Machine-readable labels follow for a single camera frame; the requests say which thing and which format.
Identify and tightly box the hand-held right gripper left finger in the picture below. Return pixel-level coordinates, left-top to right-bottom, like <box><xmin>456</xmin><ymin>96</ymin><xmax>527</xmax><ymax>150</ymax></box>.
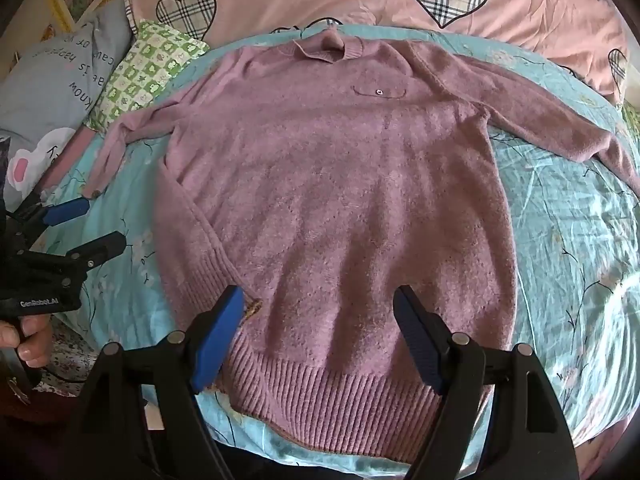
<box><xmin>62</xmin><ymin>285</ymin><xmax>246</xmax><ymax>480</ymax></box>

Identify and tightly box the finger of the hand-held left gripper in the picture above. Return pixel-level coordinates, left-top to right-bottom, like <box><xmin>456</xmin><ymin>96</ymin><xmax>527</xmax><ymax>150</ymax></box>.
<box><xmin>20</xmin><ymin>197</ymin><xmax>92</xmax><ymax>227</ymax></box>
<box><xmin>35</xmin><ymin>231</ymin><xmax>128</xmax><ymax>275</ymax></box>

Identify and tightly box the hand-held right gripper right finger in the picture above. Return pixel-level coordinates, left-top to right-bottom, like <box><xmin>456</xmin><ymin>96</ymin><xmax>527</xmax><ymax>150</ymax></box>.
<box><xmin>392</xmin><ymin>284</ymin><xmax>581</xmax><ymax>480</ymax></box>

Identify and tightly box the mauve knitted sweater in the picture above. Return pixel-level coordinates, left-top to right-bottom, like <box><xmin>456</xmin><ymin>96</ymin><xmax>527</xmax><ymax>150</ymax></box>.
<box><xmin>82</xmin><ymin>27</ymin><xmax>640</xmax><ymax>463</ymax></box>

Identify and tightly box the person's left hand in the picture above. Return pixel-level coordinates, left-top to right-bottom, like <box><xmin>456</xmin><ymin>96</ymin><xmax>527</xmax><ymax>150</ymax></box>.
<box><xmin>0</xmin><ymin>316</ymin><xmax>54</xmax><ymax>362</ymax></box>

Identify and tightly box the small-flowered white cloth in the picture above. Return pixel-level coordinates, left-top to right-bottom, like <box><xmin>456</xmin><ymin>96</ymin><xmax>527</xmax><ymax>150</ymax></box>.
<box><xmin>30</xmin><ymin>320</ymin><xmax>103</xmax><ymax>396</ymax></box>

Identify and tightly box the grey printed pillow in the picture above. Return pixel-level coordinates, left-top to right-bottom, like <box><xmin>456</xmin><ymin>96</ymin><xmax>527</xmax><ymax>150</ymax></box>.
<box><xmin>0</xmin><ymin>0</ymin><xmax>133</xmax><ymax>201</ymax></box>

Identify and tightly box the teal floral bed sheet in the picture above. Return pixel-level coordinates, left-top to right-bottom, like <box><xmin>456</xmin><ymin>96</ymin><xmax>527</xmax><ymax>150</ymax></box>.
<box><xmin>37</xmin><ymin>22</ymin><xmax>640</xmax><ymax>476</ymax></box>

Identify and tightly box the green checked pillow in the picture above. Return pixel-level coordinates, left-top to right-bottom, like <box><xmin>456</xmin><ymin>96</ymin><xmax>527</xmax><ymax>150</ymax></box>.
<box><xmin>85</xmin><ymin>19</ymin><xmax>211</xmax><ymax>131</ymax></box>

